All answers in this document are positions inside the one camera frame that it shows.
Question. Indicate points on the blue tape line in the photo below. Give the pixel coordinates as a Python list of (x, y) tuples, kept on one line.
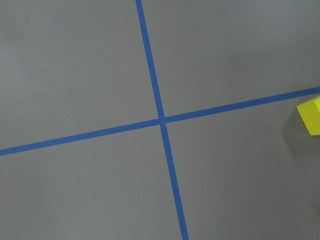
[(156, 122)]

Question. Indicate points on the yellow cube block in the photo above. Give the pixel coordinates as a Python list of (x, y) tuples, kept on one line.
[(309, 112)]

